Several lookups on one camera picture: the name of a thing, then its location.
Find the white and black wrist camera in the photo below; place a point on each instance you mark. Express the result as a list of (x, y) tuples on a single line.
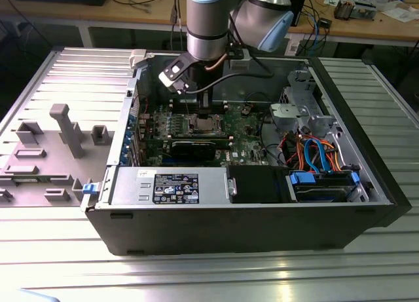
[(175, 72)]

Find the green RAM stick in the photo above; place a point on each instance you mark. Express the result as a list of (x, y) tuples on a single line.
[(27, 180)]

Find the finned cooler heatsink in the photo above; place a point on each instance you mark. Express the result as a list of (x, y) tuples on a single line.
[(343, 10)]

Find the CPU socket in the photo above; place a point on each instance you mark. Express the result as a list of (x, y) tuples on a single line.
[(190, 125)]

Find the wooden desk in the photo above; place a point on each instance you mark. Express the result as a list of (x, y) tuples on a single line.
[(131, 13)]

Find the black and grey PC case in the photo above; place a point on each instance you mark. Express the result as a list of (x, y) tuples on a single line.
[(229, 230)]

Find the black upright box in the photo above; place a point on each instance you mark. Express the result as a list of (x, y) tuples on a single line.
[(299, 4)]

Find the white case latch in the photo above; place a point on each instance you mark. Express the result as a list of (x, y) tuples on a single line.
[(137, 58)]

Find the hard disk in blue carrier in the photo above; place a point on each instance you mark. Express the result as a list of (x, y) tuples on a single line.
[(302, 178)]

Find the white grey device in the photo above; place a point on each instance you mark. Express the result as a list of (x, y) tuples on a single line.
[(366, 10)]

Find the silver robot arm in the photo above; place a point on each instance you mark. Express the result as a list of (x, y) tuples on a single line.
[(206, 27)]

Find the small black adapter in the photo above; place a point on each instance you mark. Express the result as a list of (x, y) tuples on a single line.
[(325, 22)]

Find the grey parts rack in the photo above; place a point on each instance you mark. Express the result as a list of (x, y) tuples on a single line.
[(49, 151)]

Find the round coin battery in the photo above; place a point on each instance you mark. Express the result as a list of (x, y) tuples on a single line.
[(246, 110)]

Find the green motherboard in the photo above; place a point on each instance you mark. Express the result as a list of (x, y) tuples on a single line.
[(244, 141)]

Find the graphics card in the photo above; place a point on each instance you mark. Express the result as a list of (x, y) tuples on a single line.
[(193, 150)]

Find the silver drive cage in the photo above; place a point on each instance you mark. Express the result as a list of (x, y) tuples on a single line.
[(288, 112)]

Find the grey power supply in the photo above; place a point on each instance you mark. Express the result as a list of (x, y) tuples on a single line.
[(131, 187)]

